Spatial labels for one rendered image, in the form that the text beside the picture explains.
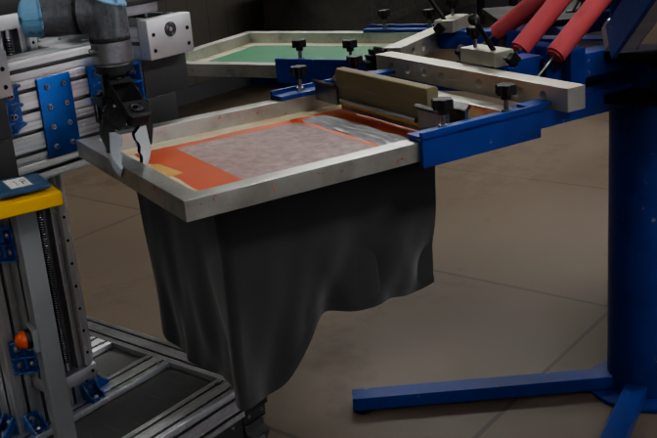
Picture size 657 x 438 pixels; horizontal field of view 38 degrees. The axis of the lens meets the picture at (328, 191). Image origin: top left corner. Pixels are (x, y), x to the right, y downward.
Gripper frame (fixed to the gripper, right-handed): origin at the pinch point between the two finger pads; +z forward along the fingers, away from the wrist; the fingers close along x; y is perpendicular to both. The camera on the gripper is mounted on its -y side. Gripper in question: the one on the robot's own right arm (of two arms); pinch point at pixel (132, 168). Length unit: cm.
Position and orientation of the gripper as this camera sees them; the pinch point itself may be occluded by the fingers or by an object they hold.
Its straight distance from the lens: 189.0
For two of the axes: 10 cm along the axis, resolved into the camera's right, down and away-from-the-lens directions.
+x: -8.5, 2.2, -4.8
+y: -5.2, -2.2, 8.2
